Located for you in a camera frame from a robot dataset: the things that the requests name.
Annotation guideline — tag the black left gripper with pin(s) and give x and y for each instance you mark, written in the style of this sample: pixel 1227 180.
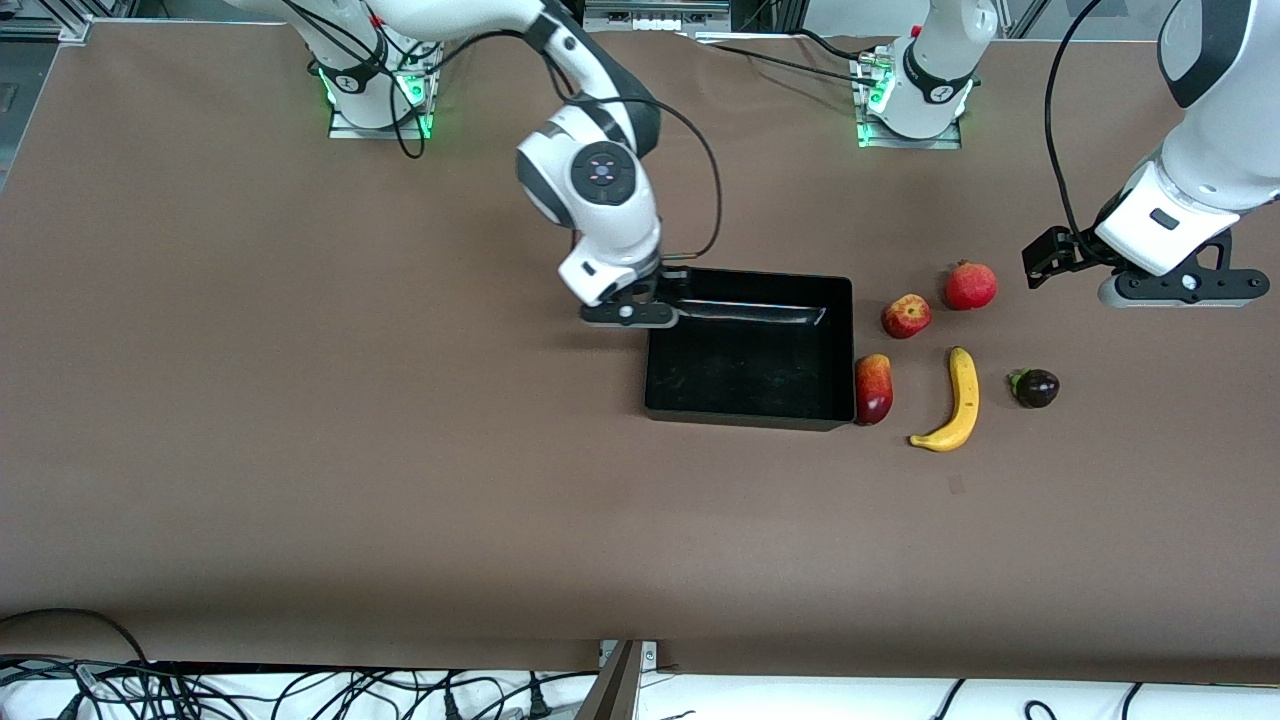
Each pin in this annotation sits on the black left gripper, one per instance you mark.
pixel 1075 246

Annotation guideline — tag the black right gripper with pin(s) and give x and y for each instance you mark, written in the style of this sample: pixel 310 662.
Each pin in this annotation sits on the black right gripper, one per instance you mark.
pixel 672 280

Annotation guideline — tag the black rectangular plastic box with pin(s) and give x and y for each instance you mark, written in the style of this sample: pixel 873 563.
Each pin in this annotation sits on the black rectangular plastic box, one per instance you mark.
pixel 750 380

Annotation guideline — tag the red apple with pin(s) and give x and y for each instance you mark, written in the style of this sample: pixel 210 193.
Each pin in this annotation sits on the red apple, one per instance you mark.
pixel 905 317

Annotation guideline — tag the yellow banana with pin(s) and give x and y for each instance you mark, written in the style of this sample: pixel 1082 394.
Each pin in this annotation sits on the yellow banana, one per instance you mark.
pixel 965 395

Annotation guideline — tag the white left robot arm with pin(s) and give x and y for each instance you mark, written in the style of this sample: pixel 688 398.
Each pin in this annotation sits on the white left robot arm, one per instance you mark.
pixel 1210 160

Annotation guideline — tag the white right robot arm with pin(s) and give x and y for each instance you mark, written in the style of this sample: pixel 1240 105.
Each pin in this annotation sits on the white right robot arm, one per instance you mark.
pixel 600 175

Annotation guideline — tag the red pomegranate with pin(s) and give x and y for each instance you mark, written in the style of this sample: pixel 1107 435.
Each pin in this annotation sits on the red pomegranate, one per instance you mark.
pixel 970 287

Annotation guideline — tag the dark purple fruit green stem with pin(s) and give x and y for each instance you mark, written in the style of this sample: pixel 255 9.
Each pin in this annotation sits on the dark purple fruit green stem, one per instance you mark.
pixel 1038 388

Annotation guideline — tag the red yellow mango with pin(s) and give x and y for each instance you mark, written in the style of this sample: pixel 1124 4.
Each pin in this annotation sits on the red yellow mango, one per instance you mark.
pixel 874 395

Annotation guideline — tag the white power strip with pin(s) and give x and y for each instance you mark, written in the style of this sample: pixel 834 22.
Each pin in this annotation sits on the white power strip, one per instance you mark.
pixel 655 20

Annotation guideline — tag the white cover sheet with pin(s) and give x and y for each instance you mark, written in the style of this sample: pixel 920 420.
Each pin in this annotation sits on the white cover sheet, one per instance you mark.
pixel 800 700

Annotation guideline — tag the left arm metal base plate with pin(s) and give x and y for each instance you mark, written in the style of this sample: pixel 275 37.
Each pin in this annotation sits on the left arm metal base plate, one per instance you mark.
pixel 905 143

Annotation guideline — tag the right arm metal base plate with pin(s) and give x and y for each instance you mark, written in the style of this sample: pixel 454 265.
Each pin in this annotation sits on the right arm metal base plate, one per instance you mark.
pixel 380 132

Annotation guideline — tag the silver corner bracket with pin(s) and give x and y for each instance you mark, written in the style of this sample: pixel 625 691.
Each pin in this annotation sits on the silver corner bracket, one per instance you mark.
pixel 650 655

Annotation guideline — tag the grey metal post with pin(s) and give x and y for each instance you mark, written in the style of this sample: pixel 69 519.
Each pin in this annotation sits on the grey metal post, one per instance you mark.
pixel 615 690

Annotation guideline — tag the aluminium frame profile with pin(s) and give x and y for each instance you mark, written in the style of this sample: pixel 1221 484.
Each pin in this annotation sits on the aluminium frame profile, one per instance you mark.
pixel 70 25

